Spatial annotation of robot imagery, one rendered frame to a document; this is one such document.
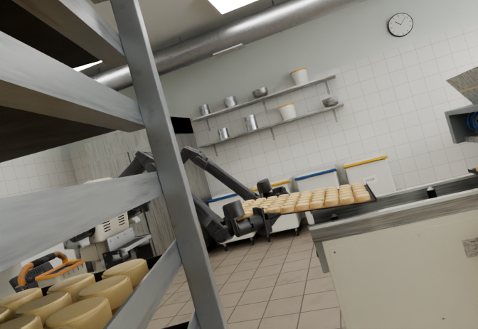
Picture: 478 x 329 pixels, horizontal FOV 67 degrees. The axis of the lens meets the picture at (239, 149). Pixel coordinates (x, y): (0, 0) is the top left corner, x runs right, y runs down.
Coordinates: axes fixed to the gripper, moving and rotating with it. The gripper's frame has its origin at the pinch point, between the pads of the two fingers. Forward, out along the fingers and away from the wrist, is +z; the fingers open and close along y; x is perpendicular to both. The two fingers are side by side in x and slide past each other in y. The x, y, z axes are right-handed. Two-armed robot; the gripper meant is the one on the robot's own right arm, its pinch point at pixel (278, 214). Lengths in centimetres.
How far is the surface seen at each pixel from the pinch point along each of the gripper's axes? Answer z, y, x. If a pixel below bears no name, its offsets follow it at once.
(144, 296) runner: -73, 18, -86
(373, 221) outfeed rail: 26.1, -9.1, -21.5
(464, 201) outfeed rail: 49, -7, -43
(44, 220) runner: -79, 27, -95
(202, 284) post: -63, 13, -74
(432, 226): 40, -14, -36
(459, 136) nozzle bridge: 94, 11, -21
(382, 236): 26.9, -14.9, -23.5
